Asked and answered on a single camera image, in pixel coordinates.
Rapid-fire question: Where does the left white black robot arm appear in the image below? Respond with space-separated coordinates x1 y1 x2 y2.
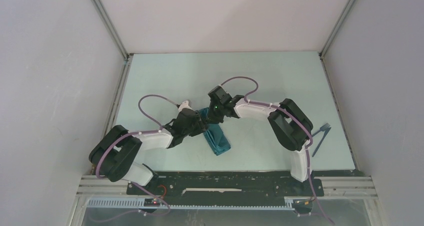
89 108 208 194

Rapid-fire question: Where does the teal satin napkin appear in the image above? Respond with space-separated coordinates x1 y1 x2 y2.
199 108 231 156

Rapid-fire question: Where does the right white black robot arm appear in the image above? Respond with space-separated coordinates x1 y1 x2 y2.
206 86 313 195

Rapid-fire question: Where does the small black circuit board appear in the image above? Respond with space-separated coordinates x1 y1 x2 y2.
143 199 162 207

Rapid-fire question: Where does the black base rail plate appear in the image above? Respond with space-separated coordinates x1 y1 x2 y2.
126 171 324 206

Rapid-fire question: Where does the blue plastic fork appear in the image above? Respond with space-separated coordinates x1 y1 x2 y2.
312 123 331 137

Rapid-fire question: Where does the blue plastic knife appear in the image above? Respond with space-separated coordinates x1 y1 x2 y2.
312 127 332 157

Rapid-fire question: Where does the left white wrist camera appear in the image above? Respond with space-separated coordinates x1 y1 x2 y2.
178 100 192 112

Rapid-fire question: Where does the grey slotted cable duct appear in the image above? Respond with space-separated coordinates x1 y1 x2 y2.
86 197 294 210

